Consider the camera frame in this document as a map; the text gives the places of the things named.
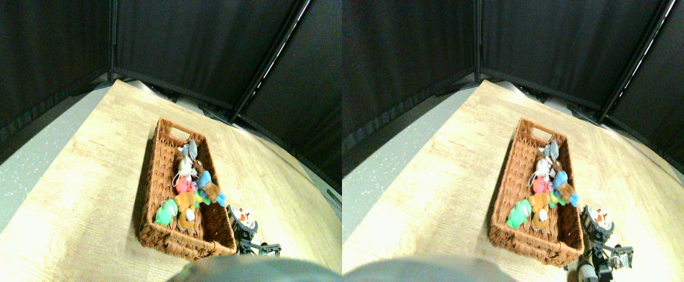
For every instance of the orange and white plush toy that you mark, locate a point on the orange and white plush toy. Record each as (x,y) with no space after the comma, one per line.
(245,217)
(600,217)

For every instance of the grey mouse plush toy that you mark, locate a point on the grey mouse plush toy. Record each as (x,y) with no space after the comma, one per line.
(551,150)
(189,150)

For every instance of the dark brown plush toy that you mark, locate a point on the dark brown plush toy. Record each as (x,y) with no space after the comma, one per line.
(556,166)
(197,166)

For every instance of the black curtain stand foot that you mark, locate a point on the black curtain stand foot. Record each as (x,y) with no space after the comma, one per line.
(582,114)
(215,114)

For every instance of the green and yellow plush toy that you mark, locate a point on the green and yellow plush toy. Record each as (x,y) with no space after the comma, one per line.
(555,198)
(201,198)

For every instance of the pale green plush toy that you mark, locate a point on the pale green plush toy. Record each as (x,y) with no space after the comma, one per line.
(167,212)
(518,214)

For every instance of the blue plush toy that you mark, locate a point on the blue plush toy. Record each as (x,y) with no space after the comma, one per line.
(560,179)
(205,179)

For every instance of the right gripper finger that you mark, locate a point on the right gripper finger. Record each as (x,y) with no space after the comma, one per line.
(609,229)
(234,222)
(254,227)
(586,223)

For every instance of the brown wicker basket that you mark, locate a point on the brown wicker basket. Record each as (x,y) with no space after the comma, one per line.
(513,173)
(163,173)

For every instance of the red plush toy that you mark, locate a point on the red plush toy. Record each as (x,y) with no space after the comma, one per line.
(542,186)
(183,185)

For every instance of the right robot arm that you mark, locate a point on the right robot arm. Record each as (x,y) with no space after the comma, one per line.
(587,273)

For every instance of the orange brown plush toy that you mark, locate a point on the orange brown plush toy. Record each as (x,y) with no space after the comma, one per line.
(540,207)
(186,205)

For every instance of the black bracket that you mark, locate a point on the black bracket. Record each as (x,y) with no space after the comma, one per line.
(270,249)

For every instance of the black curtain stand pole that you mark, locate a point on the black curtain stand pole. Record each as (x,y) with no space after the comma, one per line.
(479,38)
(270,59)
(113,38)
(634,59)

